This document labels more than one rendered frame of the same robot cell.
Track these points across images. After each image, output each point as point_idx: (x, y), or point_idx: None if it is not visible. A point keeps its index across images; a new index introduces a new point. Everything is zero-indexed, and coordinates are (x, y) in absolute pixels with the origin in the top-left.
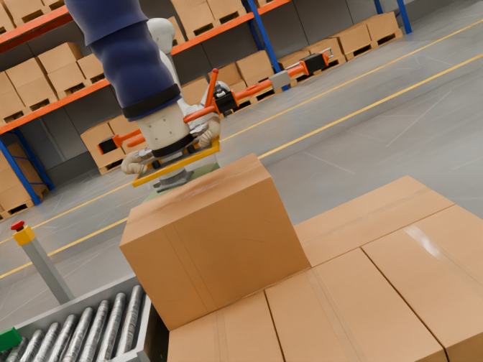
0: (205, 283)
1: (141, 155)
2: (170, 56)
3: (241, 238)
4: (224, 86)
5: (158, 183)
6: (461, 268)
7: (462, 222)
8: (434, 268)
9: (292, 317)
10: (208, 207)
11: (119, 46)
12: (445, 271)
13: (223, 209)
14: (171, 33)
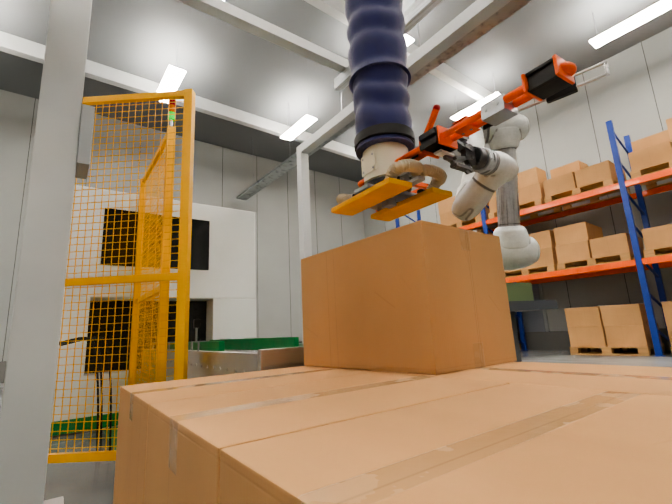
0: (337, 330)
1: None
2: (511, 151)
3: (375, 292)
4: (487, 149)
5: None
6: (511, 436)
7: None
8: (488, 419)
9: (323, 383)
10: (359, 242)
11: (359, 84)
12: (488, 426)
13: (369, 248)
14: (519, 127)
